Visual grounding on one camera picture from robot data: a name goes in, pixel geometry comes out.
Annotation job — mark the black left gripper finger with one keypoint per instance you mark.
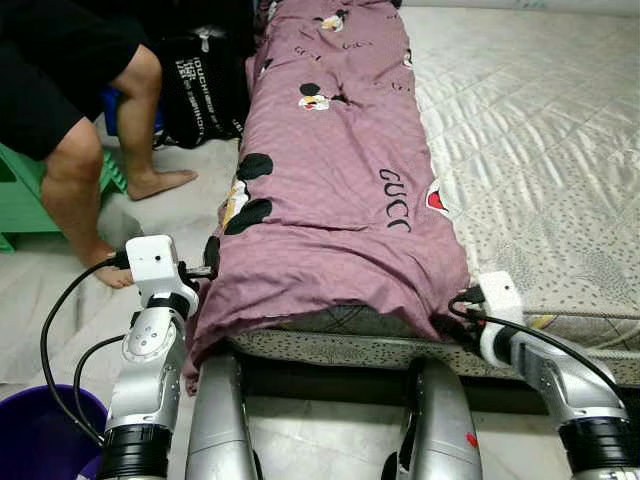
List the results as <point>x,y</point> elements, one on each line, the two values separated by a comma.
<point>211,255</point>

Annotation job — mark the pink cartoon print duvet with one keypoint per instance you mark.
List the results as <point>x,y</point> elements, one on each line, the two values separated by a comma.
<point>340,170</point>

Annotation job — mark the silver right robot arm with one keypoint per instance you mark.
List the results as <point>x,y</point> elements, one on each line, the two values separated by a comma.
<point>570,380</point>

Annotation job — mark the silver left robot leg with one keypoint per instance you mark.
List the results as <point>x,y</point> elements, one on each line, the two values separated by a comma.
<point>215,420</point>

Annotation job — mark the person in black shorts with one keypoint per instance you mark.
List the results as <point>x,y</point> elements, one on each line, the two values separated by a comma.
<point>70,170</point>

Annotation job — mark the black white-lettered bag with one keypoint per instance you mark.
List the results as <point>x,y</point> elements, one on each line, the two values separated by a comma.
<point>205,90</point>

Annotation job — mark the blue plastic container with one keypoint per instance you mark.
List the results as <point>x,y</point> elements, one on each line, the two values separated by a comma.
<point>110,112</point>

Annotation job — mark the green plastic stool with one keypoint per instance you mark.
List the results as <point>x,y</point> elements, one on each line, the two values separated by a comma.
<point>25,200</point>

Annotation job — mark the white quilted mattress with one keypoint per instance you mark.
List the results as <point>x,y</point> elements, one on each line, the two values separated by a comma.
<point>530,150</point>

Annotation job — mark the purple plastic bucket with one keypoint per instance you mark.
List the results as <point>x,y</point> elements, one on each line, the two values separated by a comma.
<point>40,430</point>

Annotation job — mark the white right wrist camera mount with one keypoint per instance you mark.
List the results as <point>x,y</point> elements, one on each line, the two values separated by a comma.
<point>500,295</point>

